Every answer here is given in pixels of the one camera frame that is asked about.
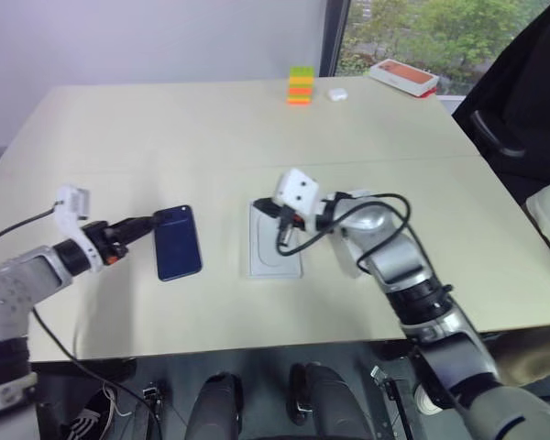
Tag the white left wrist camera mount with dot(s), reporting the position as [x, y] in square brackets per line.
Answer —
[69, 220]

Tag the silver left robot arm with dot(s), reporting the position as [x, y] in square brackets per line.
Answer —
[18, 279]

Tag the black and white sneaker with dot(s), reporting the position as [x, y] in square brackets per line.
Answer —
[87, 417]

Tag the white tape roll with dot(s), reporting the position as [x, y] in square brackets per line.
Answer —
[424, 398]

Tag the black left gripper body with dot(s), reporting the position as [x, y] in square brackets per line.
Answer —
[105, 243]

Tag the dark blue smartphone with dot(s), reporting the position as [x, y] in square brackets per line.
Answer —
[179, 247]

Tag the black office chair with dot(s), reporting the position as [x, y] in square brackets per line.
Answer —
[531, 91]

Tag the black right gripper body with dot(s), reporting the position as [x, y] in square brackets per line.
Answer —
[289, 219]

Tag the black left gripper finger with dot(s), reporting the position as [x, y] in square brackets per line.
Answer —
[137, 222]
[135, 234]

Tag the black metal clamp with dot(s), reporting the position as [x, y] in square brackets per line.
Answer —
[385, 380]
[151, 396]

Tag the small white earbud case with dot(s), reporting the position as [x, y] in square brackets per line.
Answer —
[337, 95]

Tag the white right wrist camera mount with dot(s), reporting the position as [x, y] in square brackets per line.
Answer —
[298, 188]

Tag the dark window frame post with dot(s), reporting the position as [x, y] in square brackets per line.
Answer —
[334, 36]

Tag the dark rounded shape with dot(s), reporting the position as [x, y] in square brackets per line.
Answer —
[220, 405]

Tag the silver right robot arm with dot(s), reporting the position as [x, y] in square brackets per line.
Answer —
[394, 256]

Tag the stacked green orange toy blocks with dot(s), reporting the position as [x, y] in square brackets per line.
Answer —
[300, 87]

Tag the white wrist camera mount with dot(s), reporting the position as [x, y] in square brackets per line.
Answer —
[298, 188]
[69, 220]

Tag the orange and white phone box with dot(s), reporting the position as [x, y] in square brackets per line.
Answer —
[403, 75]

